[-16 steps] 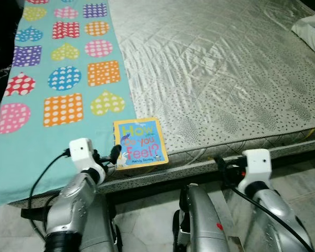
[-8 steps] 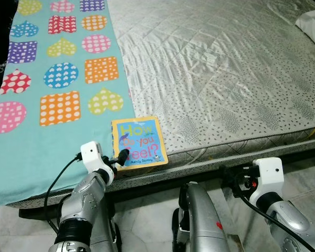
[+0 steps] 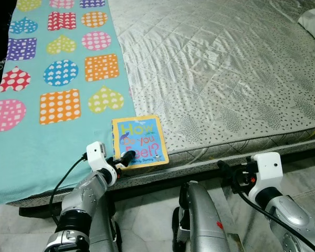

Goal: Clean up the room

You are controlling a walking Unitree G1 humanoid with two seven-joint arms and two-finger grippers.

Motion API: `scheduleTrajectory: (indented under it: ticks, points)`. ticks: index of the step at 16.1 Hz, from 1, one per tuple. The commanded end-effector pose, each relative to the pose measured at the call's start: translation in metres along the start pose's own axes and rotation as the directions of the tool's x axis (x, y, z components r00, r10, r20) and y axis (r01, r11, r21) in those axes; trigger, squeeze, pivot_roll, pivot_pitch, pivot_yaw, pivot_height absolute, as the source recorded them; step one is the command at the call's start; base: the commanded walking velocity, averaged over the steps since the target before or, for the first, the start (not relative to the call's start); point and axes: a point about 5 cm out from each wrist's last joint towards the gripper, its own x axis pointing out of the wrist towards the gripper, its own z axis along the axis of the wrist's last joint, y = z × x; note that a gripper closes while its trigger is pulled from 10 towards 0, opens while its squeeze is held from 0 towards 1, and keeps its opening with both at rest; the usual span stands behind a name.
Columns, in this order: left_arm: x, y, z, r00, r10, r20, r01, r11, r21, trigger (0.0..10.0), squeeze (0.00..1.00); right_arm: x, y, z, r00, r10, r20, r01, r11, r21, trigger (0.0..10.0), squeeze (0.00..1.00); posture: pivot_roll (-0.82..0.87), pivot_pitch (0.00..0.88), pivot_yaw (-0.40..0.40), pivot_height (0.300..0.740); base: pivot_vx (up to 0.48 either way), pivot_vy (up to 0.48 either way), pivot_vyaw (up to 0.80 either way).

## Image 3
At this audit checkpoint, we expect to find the blue yellow-edged children's book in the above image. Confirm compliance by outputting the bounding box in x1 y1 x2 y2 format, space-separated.
111 114 170 170

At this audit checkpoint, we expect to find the silver right robot leg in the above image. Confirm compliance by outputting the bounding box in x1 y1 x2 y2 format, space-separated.
172 181 233 252

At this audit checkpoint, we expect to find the black bed base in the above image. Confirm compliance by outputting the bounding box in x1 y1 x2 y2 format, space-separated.
18 150 315 219

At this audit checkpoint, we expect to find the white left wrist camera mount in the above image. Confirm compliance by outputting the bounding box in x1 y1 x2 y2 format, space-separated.
86 142 116 174

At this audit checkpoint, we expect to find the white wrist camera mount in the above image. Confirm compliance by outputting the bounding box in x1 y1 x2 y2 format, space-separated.
249 152 282 197
86 142 116 174

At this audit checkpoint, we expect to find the black backpack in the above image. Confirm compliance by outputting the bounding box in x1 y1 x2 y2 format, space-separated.
0 0 16 53

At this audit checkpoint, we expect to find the teal towel with colourful shapes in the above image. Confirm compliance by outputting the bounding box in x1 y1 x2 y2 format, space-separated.
0 0 142 208

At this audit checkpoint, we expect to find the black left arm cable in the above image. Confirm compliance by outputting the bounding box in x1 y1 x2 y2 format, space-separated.
49 152 90 226

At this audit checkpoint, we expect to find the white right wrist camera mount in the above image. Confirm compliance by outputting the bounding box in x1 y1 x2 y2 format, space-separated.
249 152 282 197

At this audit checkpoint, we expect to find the grey quilted mattress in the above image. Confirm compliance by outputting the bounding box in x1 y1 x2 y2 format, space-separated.
5 0 315 205

